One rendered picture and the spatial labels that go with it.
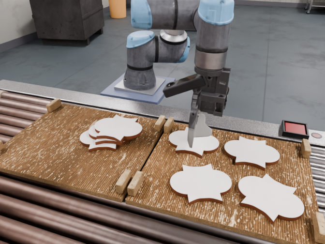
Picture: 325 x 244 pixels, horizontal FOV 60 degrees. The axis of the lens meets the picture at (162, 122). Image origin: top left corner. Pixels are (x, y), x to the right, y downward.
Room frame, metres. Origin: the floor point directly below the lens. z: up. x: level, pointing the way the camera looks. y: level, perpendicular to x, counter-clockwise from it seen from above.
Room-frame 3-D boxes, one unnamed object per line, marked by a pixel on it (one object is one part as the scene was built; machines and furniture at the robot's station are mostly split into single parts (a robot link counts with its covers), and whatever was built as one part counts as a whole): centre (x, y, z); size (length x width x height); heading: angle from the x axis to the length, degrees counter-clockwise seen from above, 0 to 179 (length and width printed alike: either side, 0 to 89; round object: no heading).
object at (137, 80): (1.21, 0.10, 0.93); 0.15 x 0.15 x 0.10
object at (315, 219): (0.36, -0.31, 0.95); 0.06 x 0.02 x 0.03; 162
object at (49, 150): (0.68, 0.23, 0.93); 0.41 x 0.35 x 0.02; 72
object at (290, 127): (0.75, -0.42, 0.92); 0.06 x 0.06 x 0.01; 71
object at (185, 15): (0.75, -0.09, 1.27); 0.11 x 0.11 x 0.08; 7
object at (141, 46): (1.21, 0.09, 1.05); 0.13 x 0.12 x 0.14; 97
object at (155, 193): (0.55, -0.16, 0.93); 0.41 x 0.35 x 0.02; 72
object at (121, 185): (0.49, 0.09, 0.95); 0.06 x 0.02 x 0.03; 162
